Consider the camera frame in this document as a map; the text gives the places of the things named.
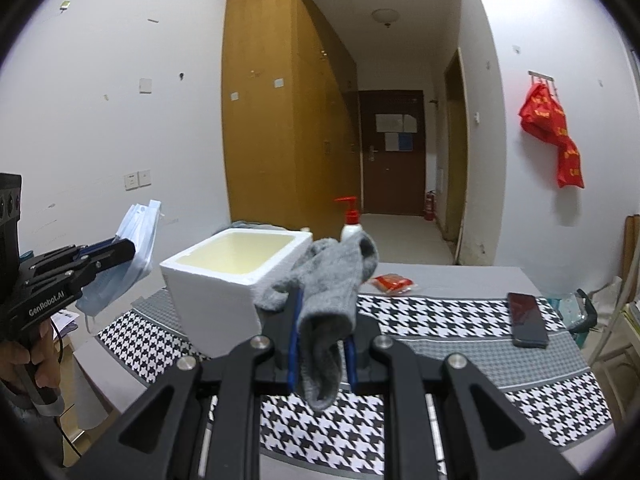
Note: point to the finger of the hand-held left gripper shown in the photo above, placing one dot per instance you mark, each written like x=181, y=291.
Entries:
x=97, y=247
x=112, y=256

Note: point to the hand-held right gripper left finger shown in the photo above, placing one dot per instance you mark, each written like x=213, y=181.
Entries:
x=295, y=350

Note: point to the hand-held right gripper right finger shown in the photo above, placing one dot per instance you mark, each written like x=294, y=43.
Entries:
x=352, y=370

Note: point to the blue face mask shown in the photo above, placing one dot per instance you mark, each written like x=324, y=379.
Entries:
x=130, y=240

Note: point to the grey sock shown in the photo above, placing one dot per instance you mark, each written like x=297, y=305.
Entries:
x=325, y=310

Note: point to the white foam box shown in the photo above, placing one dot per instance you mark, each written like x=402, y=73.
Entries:
x=210, y=305

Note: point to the person's left forearm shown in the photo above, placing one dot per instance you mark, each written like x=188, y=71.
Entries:
x=30, y=435

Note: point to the person's left hand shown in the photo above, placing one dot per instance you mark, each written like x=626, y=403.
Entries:
x=47, y=355

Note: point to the loose printed papers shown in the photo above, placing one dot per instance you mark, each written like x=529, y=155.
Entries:
x=67, y=321

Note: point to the red snack packet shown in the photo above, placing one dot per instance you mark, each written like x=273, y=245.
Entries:
x=394, y=284

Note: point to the houndstooth table runner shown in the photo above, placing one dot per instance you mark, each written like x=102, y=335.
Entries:
x=450, y=320

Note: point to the white red pump bottle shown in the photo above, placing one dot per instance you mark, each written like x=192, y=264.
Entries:
x=351, y=232

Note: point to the light blue crumpled cloth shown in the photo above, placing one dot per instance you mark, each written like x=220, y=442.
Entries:
x=245, y=224

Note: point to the red fire extinguisher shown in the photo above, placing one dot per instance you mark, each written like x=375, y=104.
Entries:
x=430, y=206

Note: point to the black smartphone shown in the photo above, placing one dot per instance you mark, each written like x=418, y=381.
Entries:
x=527, y=320

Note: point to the dark brown door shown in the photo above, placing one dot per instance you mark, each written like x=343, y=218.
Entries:
x=395, y=185

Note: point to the wooden wardrobe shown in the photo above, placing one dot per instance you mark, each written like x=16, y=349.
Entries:
x=270, y=135

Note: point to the blue door notice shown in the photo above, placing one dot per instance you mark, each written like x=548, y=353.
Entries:
x=398, y=142

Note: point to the wooden side door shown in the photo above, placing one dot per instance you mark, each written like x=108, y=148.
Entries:
x=456, y=160

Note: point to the small white door notice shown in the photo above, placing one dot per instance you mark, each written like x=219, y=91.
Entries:
x=410, y=123

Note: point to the red plastic bag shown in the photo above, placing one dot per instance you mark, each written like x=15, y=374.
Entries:
x=571, y=165
x=542, y=115

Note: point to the leaning wooden boards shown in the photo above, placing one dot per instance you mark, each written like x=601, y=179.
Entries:
x=632, y=245

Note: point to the round ceiling lamp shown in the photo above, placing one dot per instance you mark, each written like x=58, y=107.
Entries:
x=385, y=16

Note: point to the white wall switch plate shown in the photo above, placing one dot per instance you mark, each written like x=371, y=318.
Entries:
x=144, y=177
x=131, y=180

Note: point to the white blank wall plate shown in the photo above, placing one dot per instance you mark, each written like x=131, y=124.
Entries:
x=145, y=85

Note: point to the metal wall hook rack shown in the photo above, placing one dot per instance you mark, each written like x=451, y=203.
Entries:
x=541, y=76

